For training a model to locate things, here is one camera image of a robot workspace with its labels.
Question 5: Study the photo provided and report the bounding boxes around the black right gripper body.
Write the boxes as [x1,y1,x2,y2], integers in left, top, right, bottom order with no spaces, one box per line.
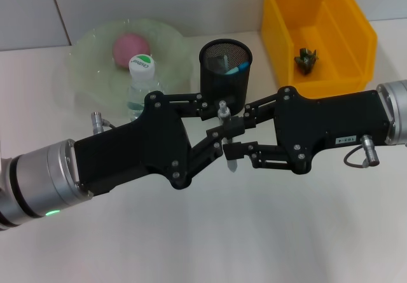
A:
[273,86,392,174]

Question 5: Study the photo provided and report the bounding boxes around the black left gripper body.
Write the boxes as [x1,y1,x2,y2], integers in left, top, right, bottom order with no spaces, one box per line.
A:
[73,90,193,198]

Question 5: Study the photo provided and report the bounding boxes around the clear silver pen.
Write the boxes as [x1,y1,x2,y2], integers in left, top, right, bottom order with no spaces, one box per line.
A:
[217,100,238,173]

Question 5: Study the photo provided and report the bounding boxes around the blue scissors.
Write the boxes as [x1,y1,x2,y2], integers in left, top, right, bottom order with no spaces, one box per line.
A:
[226,62,251,75]

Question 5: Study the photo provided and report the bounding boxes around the transparent plastic ruler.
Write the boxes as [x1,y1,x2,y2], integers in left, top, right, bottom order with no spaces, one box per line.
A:
[206,55,230,74]

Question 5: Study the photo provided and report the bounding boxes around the clear green-label water bottle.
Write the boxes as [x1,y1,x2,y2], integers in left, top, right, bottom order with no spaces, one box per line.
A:
[127,53,169,121]

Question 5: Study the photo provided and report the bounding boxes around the pink peach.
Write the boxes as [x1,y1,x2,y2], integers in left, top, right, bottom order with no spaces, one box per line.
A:
[111,33,151,71]

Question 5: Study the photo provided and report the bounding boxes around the black mesh pen holder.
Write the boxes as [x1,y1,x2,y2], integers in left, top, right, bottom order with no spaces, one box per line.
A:
[198,39,253,114]

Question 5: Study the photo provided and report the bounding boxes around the green glass fruit plate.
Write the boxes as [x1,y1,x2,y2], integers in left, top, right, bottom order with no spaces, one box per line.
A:
[68,17,194,112]

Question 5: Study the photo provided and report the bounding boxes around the yellow plastic bin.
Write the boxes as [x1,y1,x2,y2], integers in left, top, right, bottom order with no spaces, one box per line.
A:
[261,0,378,101]

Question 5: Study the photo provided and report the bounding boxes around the left arm grey cable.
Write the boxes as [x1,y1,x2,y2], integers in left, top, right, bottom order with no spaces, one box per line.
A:
[91,111,118,135]

